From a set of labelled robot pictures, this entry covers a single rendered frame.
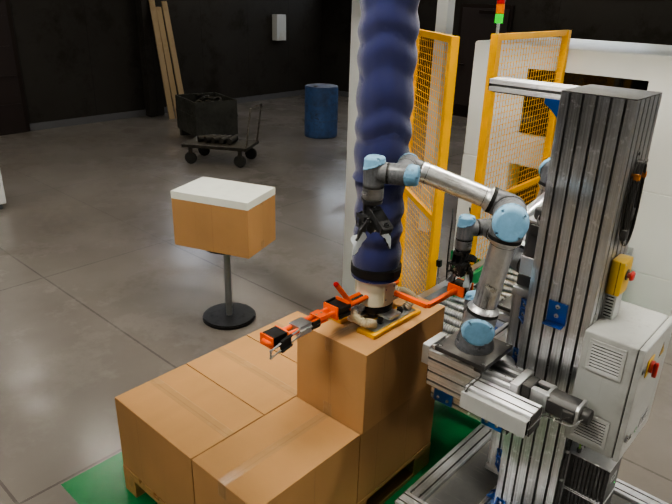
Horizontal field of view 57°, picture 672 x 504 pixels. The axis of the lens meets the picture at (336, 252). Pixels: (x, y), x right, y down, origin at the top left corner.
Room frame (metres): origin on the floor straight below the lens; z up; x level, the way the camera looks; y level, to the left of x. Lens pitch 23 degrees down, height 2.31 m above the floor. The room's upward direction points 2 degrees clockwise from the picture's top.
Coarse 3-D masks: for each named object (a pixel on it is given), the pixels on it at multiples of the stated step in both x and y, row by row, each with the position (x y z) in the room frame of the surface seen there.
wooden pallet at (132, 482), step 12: (420, 456) 2.55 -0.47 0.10; (408, 468) 2.53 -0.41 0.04; (420, 468) 2.56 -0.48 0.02; (132, 480) 2.33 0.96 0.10; (396, 480) 2.46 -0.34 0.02; (408, 480) 2.48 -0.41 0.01; (132, 492) 2.34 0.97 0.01; (144, 492) 2.35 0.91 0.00; (372, 492) 2.26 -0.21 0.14; (384, 492) 2.38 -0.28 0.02
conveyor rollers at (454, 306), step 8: (512, 272) 3.94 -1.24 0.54; (512, 280) 3.84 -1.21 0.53; (504, 288) 3.68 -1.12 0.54; (456, 296) 3.52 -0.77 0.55; (464, 296) 3.57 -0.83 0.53; (504, 296) 3.58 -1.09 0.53; (440, 304) 3.41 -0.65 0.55; (448, 304) 3.44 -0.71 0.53; (456, 304) 3.42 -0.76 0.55; (448, 312) 3.34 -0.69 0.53; (456, 312) 3.31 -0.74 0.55; (448, 320) 3.23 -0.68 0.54; (456, 320) 3.21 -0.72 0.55; (448, 328) 3.13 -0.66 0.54; (456, 328) 3.11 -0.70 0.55; (448, 336) 3.03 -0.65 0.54
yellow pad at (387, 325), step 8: (408, 312) 2.50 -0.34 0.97; (416, 312) 2.52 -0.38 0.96; (376, 320) 2.42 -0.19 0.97; (384, 320) 2.42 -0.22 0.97; (392, 320) 2.43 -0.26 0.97; (400, 320) 2.44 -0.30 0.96; (360, 328) 2.36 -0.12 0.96; (368, 328) 2.35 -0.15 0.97; (376, 328) 2.35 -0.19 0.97; (384, 328) 2.36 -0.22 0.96; (392, 328) 2.39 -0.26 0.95; (368, 336) 2.31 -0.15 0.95; (376, 336) 2.30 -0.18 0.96
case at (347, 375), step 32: (416, 320) 2.48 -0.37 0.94; (320, 352) 2.33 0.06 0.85; (352, 352) 2.22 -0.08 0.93; (384, 352) 2.26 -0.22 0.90; (416, 352) 2.46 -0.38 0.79; (320, 384) 2.33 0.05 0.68; (352, 384) 2.21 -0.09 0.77; (384, 384) 2.27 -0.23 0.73; (416, 384) 2.48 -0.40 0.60; (352, 416) 2.21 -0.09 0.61; (384, 416) 2.29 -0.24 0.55
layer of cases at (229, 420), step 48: (144, 384) 2.49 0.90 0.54; (192, 384) 2.50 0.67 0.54; (240, 384) 2.51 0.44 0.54; (288, 384) 2.53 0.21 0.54; (144, 432) 2.22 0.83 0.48; (192, 432) 2.15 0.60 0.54; (240, 432) 2.16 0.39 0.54; (288, 432) 2.17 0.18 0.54; (336, 432) 2.18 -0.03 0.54; (384, 432) 2.31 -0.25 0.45; (144, 480) 2.26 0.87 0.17; (192, 480) 1.99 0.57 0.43; (240, 480) 1.88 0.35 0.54; (288, 480) 1.89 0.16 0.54; (336, 480) 2.06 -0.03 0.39; (384, 480) 2.33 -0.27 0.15
